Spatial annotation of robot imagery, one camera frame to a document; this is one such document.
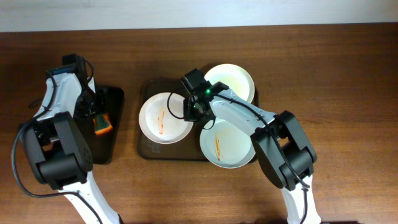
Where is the white plate with stain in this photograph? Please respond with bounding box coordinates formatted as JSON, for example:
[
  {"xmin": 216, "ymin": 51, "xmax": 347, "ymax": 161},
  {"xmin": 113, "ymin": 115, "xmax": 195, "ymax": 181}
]
[{"xmin": 139, "ymin": 92, "xmax": 193, "ymax": 144}]

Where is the black tray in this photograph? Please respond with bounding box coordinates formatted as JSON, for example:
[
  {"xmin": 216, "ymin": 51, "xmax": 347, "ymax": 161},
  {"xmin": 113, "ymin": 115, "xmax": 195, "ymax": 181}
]
[{"xmin": 74, "ymin": 85, "xmax": 124, "ymax": 165}]

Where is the light green plate with stain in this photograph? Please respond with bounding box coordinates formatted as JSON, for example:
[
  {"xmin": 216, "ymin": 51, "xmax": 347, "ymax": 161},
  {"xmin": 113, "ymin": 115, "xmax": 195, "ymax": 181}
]
[{"xmin": 200, "ymin": 118, "xmax": 255, "ymax": 169}]

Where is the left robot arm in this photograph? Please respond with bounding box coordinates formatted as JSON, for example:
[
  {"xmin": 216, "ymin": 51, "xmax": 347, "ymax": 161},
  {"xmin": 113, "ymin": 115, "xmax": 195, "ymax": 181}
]
[{"xmin": 14, "ymin": 67, "xmax": 122, "ymax": 223}]

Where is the orange green sponge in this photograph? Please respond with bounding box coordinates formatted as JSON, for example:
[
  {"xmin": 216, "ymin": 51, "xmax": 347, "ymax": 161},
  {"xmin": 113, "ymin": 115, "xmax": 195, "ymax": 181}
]
[{"xmin": 93, "ymin": 113, "xmax": 113, "ymax": 136}]

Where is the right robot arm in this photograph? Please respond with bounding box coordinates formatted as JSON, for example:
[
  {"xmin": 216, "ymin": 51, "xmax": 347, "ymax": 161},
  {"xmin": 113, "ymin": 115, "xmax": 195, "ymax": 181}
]
[{"xmin": 183, "ymin": 80, "xmax": 322, "ymax": 223}]

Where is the brown tray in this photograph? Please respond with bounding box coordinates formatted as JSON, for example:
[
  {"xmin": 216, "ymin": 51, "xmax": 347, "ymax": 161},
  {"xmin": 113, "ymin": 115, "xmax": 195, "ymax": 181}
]
[{"xmin": 137, "ymin": 77, "xmax": 261, "ymax": 162}]

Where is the cream plate at back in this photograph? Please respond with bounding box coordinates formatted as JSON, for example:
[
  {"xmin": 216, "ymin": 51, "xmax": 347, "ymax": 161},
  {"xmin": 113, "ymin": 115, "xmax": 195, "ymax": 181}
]
[{"xmin": 205, "ymin": 63, "xmax": 255, "ymax": 103}]

